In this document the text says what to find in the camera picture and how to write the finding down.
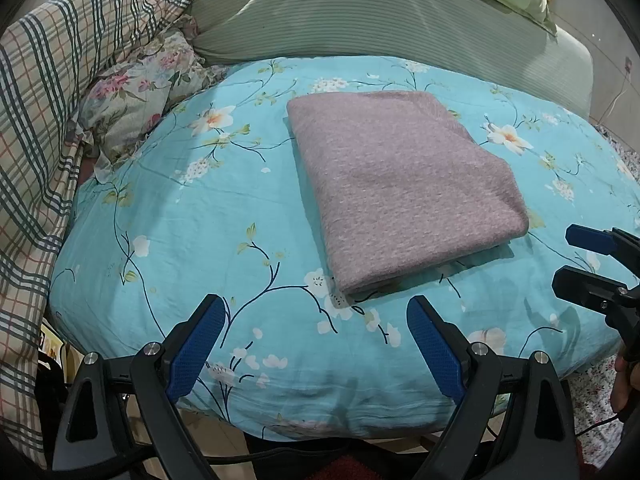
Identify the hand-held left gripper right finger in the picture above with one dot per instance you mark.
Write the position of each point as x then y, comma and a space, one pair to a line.
432, 350

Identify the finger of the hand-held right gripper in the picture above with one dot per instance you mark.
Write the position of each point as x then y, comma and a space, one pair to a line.
580, 285
590, 240

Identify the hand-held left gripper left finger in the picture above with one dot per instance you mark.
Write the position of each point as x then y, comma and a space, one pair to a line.
197, 355

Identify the mauve knit sweater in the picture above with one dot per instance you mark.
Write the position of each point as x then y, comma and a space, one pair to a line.
400, 185

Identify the person's right hand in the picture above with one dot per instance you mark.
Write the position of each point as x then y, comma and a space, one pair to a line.
625, 385

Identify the floral floor rug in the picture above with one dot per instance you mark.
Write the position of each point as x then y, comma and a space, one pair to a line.
595, 400

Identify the blue floral bed cover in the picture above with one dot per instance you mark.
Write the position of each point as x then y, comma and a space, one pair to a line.
200, 240

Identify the red cloth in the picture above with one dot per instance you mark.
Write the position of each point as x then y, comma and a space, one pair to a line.
350, 467

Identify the floral print pillow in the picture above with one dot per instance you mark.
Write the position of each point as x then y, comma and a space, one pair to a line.
135, 95

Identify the plaid blanket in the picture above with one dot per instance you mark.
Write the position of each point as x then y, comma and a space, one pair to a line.
40, 110

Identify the green striped bolster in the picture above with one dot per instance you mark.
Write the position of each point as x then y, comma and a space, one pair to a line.
350, 15

